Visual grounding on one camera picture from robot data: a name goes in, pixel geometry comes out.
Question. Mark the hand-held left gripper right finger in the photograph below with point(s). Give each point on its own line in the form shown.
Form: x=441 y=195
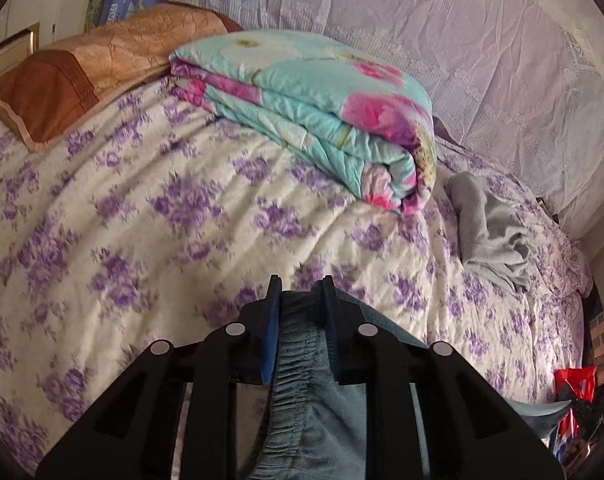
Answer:
x=335 y=342

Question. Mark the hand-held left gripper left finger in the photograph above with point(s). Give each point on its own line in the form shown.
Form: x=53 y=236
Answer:
x=269 y=342

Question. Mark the teal pants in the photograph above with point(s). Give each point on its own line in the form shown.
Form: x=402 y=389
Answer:
x=307 y=410

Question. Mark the purple floral bed sheet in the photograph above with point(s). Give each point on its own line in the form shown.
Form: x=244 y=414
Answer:
x=182 y=235

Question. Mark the grey cloth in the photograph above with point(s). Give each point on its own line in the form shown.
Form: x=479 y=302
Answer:
x=487 y=230

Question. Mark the folded turquoise floral quilt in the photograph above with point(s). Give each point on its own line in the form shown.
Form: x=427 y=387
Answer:
x=307 y=110

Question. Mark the red plastic bag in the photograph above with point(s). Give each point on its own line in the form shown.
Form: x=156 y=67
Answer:
x=577 y=380

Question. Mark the purple floral pillow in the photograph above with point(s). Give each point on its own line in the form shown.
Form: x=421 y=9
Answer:
x=567 y=260

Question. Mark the white lace cover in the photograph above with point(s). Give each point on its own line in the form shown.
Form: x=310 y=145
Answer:
x=432 y=35

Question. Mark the brown satin pillow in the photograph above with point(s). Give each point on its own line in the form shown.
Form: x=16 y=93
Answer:
x=82 y=75

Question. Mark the gold bed frame rail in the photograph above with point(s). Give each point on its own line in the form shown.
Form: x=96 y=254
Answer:
x=7 y=55

